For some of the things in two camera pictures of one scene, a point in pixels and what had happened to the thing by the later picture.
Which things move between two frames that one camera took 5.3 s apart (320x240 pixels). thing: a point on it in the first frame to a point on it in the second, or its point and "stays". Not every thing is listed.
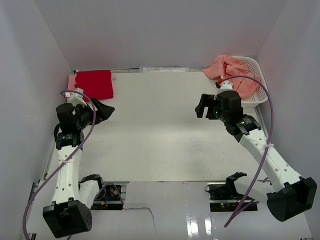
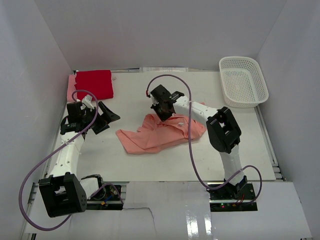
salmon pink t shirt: (226, 66) to (156, 133)
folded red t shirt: (95, 84) stays
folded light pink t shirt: (71, 82) stays
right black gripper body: (206, 106) to (162, 107)
